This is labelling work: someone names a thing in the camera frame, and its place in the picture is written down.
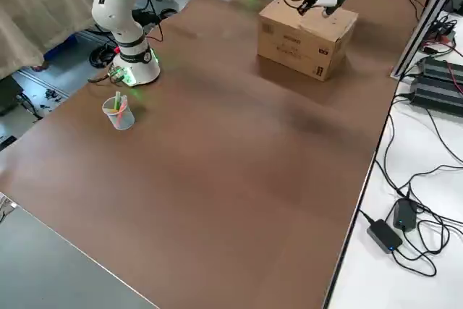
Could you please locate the brown cardboard box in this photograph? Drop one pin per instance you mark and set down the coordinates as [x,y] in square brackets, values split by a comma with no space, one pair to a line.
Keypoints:
[296,48]

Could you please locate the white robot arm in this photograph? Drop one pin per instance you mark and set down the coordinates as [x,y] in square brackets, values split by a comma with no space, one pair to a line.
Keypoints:
[119,8]

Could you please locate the large black power supply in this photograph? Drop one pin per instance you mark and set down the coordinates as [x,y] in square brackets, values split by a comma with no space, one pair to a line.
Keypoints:
[437,97]
[445,70]

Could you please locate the pink marker pen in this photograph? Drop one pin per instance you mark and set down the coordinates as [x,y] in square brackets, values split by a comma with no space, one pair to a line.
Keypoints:
[123,106]

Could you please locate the green highlighter pen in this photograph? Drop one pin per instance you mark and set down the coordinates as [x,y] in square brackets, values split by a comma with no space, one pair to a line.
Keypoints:
[117,101]

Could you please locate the clear plastic cup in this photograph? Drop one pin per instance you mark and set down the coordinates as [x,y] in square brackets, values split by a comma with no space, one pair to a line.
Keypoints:
[124,121]

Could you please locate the small black power adapter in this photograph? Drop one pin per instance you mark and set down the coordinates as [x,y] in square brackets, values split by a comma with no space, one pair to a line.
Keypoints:
[404,215]
[385,236]

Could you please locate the beige curtain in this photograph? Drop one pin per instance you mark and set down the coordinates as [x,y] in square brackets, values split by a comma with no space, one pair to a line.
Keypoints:
[36,8]

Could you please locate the aluminium frame post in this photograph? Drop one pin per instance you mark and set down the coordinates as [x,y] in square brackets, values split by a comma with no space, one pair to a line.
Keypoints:
[416,34]

